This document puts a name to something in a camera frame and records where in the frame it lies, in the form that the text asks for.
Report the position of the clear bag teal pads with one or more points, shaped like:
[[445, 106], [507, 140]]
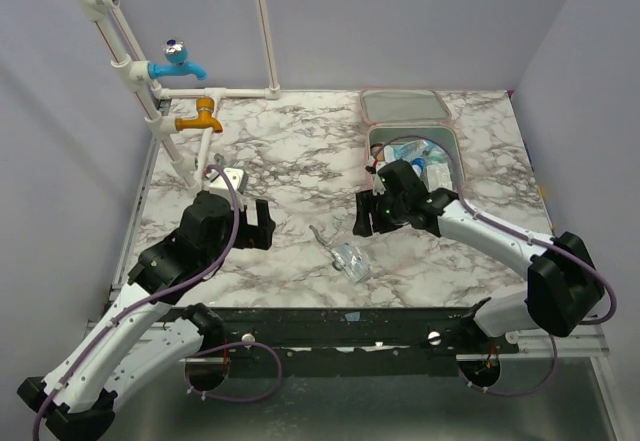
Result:
[[438, 175]]

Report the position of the alcohol pad packets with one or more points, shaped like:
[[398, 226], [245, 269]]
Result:
[[351, 261]]

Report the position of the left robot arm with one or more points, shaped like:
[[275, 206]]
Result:
[[79, 399]]

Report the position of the brown medicine bottle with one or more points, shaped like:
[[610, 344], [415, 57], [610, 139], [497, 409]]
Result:
[[377, 152]]

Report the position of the blue capped small bottle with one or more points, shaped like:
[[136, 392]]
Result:
[[418, 165]]

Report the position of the pink medicine kit case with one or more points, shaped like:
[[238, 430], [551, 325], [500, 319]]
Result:
[[415, 126]]

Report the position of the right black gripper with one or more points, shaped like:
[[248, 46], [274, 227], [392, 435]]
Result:
[[373, 214]]

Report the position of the metal scissors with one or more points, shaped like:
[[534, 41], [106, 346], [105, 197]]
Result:
[[326, 245]]

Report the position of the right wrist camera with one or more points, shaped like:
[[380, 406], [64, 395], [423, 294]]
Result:
[[375, 182]]

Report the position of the blue faucet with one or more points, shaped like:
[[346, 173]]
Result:
[[176, 54]]

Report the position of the orange faucet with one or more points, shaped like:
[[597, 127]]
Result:
[[205, 118]]

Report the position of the white pvc pipe frame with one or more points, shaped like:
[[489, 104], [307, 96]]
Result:
[[187, 150]]

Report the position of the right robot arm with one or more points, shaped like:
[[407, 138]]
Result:
[[562, 285]]

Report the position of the blue wipes packet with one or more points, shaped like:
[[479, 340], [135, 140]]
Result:
[[409, 150]]

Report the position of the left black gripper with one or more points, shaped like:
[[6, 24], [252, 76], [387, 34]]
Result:
[[260, 235]]

